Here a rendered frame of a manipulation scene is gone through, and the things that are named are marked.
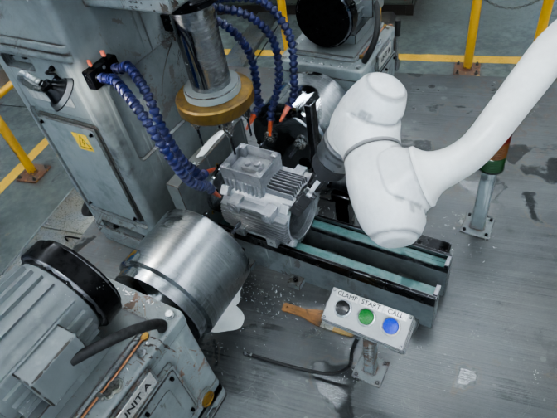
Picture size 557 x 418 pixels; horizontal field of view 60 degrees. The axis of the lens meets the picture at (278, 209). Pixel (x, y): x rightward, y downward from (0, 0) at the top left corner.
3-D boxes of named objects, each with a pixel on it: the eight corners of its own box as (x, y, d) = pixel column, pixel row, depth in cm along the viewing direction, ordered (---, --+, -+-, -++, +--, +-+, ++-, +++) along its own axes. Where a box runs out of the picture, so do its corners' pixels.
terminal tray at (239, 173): (225, 187, 125) (218, 167, 120) (246, 162, 131) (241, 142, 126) (263, 200, 120) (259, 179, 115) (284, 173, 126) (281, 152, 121)
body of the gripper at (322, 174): (329, 133, 98) (312, 158, 106) (311, 158, 93) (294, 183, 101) (359, 154, 98) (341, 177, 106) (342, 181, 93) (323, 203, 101)
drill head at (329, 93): (246, 181, 150) (229, 114, 132) (305, 107, 173) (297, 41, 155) (318, 201, 139) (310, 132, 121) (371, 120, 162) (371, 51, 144)
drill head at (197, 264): (99, 363, 113) (47, 305, 95) (190, 250, 133) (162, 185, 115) (181, 410, 102) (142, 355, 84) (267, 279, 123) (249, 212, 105)
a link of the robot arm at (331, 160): (317, 140, 89) (306, 158, 94) (358, 168, 88) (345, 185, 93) (338, 112, 94) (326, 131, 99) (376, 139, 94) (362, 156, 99)
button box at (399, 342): (325, 323, 101) (319, 318, 97) (337, 292, 103) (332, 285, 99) (404, 355, 94) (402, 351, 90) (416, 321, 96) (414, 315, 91)
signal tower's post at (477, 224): (459, 231, 139) (482, 111, 109) (467, 213, 143) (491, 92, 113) (488, 240, 135) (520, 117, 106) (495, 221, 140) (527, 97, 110)
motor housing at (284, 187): (228, 237, 134) (212, 187, 120) (263, 192, 144) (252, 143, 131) (290, 260, 125) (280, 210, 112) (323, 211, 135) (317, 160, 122)
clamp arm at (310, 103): (311, 182, 134) (301, 104, 116) (315, 175, 135) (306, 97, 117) (322, 185, 132) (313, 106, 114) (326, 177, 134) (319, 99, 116)
